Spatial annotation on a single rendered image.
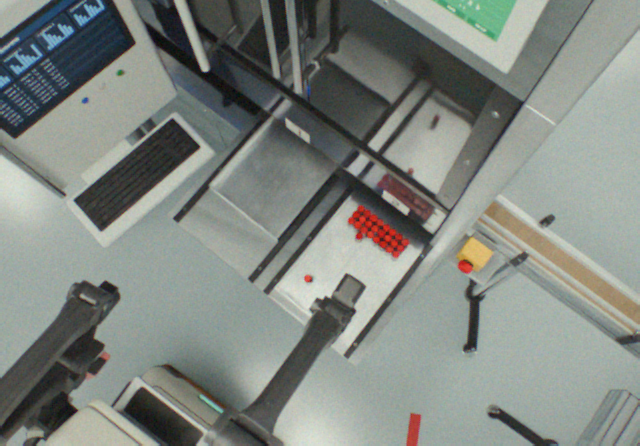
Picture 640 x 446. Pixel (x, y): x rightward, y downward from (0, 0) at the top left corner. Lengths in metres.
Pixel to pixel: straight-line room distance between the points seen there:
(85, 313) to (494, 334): 1.83
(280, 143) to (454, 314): 1.18
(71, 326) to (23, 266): 1.69
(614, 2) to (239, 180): 1.33
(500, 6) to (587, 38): 0.11
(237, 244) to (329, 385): 1.00
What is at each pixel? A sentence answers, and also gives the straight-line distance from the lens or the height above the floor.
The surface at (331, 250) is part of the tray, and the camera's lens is 1.80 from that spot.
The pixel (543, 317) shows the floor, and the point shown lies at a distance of 2.81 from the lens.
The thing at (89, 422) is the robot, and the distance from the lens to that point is 1.38.
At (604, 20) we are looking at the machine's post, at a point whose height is 2.04.
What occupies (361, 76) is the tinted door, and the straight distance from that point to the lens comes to 1.26.
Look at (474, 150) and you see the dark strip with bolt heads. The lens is 1.19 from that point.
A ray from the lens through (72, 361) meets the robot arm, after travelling 1.48.
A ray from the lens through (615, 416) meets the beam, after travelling 2.30.
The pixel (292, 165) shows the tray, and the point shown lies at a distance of 1.88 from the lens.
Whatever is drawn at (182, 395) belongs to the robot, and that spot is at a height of 0.28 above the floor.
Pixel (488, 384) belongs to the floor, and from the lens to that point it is 2.72.
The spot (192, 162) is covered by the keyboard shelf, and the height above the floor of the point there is 0.80.
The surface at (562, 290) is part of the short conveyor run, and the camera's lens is 1.84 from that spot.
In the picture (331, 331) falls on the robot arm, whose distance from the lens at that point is 1.24.
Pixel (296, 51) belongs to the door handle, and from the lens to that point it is 1.20.
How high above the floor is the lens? 2.64
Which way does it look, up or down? 74 degrees down
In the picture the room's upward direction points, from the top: straight up
